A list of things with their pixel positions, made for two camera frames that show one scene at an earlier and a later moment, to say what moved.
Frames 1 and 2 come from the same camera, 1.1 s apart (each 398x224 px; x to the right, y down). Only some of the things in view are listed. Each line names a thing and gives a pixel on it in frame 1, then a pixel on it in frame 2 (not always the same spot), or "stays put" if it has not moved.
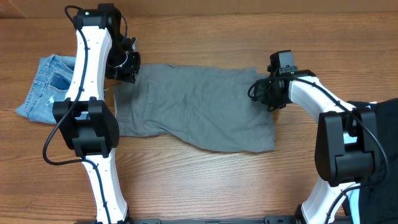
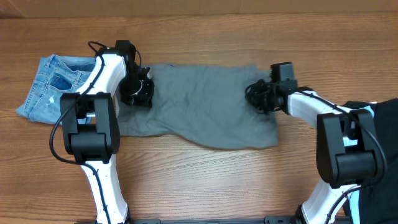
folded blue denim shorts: (50, 84) stays put
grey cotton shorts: (208, 106) stays put
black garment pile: (378, 200) stays put
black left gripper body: (121, 65) to (134, 91)
